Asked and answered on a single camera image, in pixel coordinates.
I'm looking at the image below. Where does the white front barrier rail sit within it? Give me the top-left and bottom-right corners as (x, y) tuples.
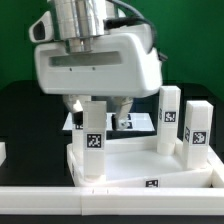
(0, 187), (224, 216)

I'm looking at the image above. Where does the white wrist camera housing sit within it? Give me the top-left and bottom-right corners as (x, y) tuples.
(29, 11), (54, 43)

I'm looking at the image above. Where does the white marker tag sheet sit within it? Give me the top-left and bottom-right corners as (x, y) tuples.
(63, 113), (155, 131)

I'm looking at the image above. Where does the white desk tabletop panel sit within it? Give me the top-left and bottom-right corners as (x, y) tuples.
(67, 136), (213, 188)

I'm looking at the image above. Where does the white left barrier rail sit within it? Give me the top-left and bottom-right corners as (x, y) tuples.
(0, 142), (6, 166)

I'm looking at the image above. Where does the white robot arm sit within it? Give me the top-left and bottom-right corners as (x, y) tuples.
(29, 0), (167, 130)

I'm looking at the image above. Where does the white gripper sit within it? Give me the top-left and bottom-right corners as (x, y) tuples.
(34, 24), (162, 130)

